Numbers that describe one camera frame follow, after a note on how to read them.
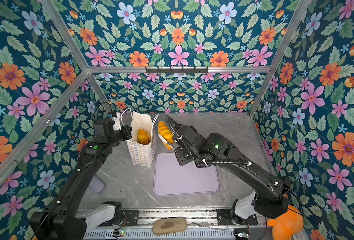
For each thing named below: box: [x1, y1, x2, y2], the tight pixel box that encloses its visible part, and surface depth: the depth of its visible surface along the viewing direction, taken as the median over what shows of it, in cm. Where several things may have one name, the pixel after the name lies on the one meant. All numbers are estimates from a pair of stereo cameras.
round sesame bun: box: [137, 128, 151, 145], surface depth 95 cm
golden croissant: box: [157, 121, 175, 150], surface depth 73 cm
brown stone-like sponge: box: [152, 217, 187, 235], surface depth 70 cm
